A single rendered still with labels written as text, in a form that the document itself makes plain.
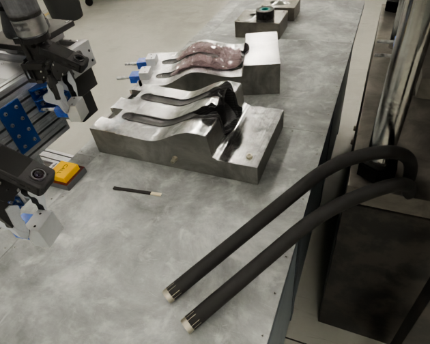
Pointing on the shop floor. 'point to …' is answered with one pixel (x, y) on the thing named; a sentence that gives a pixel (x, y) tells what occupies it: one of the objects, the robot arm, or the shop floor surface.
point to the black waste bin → (64, 9)
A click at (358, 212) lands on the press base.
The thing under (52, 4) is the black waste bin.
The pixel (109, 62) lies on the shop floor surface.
